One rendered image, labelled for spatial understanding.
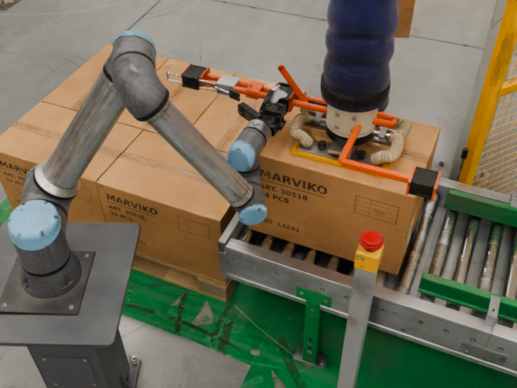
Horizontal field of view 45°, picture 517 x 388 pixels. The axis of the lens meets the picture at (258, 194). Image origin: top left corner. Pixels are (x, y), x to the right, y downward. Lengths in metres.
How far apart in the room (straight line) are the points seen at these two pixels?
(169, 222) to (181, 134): 1.00
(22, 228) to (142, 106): 0.55
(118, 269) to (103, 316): 0.19
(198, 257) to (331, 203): 0.80
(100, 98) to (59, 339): 0.73
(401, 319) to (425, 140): 0.64
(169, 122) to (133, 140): 1.26
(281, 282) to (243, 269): 0.16
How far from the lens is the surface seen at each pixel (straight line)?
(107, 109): 1.82
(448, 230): 2.55
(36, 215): 1.96
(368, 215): 2.17
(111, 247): 2.19
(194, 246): 2.70
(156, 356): 2.79
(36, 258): 1.97
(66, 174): 1.98
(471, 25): 5.12
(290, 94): 2.20
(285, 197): 2.24
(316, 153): 2.14
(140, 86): 1.63
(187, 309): 2.91
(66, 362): 2.35
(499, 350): 2.29
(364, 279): 1.88
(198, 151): 1.75
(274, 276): 2.35
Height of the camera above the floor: 2.35
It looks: 44 degrees down
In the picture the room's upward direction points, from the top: 1 degrees counter-clockwise
